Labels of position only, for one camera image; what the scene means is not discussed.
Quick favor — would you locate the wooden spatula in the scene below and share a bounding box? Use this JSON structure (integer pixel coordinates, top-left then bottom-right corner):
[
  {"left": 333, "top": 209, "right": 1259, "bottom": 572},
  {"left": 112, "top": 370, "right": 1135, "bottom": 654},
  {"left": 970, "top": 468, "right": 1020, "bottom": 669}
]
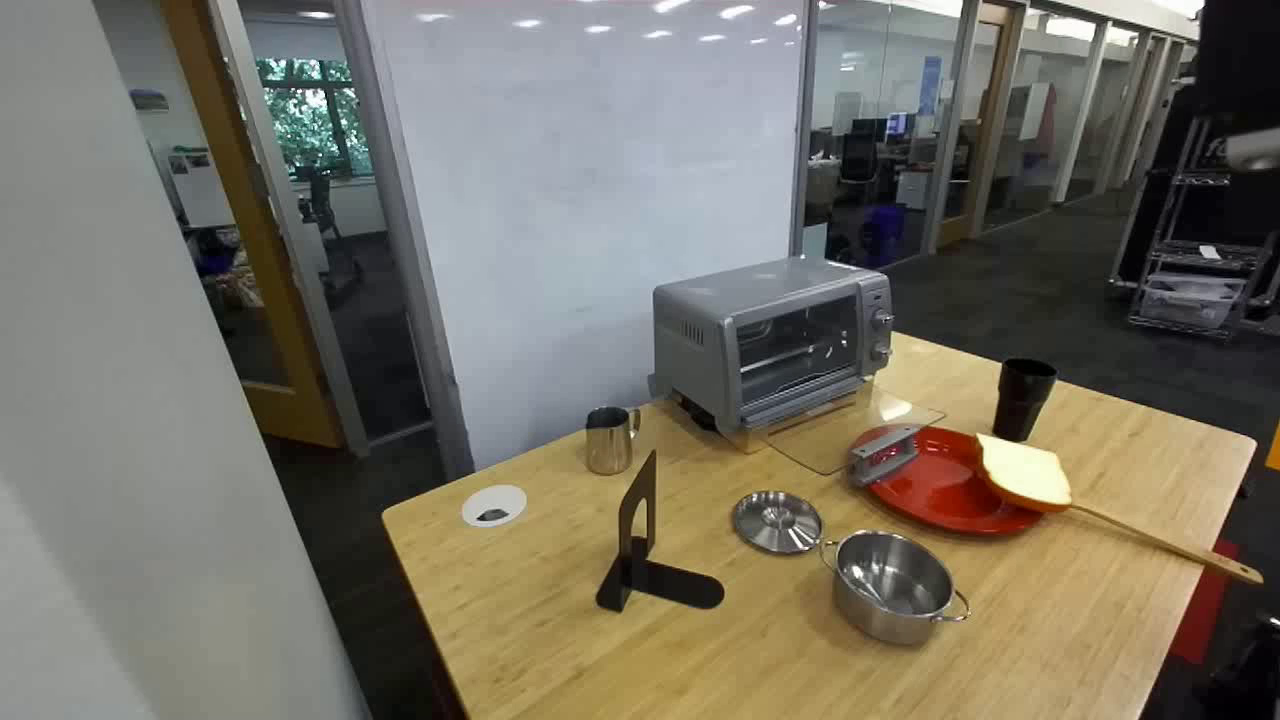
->
[{"left": 1059, "top": 495, "right": 1268, "bottom": 591}]

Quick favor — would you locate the metal shelving cart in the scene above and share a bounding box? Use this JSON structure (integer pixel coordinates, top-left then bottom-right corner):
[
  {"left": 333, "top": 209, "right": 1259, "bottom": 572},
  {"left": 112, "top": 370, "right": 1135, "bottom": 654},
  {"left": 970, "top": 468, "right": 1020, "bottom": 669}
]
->
[{"left": 1106, "top": 113, "right": 1280, "bottom": 345}]

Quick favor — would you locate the white bread slice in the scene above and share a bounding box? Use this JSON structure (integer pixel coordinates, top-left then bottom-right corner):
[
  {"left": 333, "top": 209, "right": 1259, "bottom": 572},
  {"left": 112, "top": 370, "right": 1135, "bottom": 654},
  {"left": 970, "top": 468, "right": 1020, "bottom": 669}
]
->
[{"left": 970, "top": 427, "right": 1074, "bottom": 518}]

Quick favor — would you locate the steel pot lid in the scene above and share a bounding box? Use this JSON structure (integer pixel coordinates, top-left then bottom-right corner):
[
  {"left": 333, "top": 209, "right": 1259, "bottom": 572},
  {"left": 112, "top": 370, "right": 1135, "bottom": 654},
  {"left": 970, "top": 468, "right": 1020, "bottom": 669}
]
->
[{"left": 727, "top": 487, "right": 829, "bottom": 561}]

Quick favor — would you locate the silver mini oven body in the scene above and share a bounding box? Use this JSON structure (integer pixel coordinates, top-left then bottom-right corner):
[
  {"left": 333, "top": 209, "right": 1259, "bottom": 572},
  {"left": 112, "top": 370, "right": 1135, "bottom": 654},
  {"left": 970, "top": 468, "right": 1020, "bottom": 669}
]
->
[{"left": 647, "top": 258, "right": 897, "bottom": 440}]

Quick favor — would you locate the black metal stand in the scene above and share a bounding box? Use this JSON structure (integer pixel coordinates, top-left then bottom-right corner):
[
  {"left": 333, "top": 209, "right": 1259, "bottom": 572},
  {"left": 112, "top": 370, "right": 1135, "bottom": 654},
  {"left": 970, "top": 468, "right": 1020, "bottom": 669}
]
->
[{"left": 591, "top": 449, "right": 727, "bottom": 615}]

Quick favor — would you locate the small steel cup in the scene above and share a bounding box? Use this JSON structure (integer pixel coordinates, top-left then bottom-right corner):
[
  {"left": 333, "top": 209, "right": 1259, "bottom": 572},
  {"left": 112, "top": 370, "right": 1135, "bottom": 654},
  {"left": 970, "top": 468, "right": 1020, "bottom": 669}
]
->
[{"left": 578, "top": 405, "right": 645, "bottom": 479}]

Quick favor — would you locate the dark tall equipment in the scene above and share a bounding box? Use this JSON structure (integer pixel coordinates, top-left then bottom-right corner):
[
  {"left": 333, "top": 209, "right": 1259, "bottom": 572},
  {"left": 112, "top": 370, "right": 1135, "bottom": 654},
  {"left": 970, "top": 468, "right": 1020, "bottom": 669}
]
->
[{"left": 1191, "top": 0, "right": 1280, "bottom": 180}]

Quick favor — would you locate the wooden door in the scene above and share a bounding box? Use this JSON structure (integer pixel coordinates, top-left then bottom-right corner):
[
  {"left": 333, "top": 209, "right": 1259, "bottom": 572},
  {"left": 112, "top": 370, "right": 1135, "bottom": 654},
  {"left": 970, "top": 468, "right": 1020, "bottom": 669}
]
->
[{"left": 155, "top": 0, "right": 349, "bottom": 452}]

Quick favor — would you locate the steel pot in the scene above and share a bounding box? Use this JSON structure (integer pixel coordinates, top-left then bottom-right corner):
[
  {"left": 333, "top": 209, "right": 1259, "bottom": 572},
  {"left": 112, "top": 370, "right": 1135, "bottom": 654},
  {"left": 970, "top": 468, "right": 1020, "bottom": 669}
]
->
[{"left": 829, "top": 529, "right": 976, "bottom": 654}]

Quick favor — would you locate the white glossy partition panel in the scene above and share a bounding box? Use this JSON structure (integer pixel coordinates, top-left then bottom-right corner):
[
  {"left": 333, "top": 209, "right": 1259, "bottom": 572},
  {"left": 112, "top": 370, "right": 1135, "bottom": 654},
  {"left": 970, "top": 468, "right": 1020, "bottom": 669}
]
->
[{"left": 355, "top": 0, "right": 819, "bottom": 474}]

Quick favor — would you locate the glass oven door with handle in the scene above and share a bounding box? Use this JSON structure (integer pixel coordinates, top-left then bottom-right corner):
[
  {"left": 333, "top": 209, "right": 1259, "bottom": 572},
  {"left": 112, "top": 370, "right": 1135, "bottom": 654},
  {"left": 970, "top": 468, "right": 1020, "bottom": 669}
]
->
[{"left": 758, "top": 376, "right": 952, "bottom": 487}]

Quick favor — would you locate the black plastic cup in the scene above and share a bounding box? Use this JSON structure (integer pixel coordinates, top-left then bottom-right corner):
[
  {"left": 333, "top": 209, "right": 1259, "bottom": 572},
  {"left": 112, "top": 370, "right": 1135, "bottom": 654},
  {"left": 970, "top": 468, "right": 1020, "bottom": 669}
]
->
[{"left": 986, "top": 355, "right": 1059, "bottom": 445}]

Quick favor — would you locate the red plate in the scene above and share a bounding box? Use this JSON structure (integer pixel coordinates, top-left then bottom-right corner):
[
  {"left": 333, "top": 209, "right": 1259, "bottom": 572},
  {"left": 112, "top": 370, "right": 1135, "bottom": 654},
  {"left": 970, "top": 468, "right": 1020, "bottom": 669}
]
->
[{"left": 853, "top": 420, "right": 1056, "bottom": 544}]

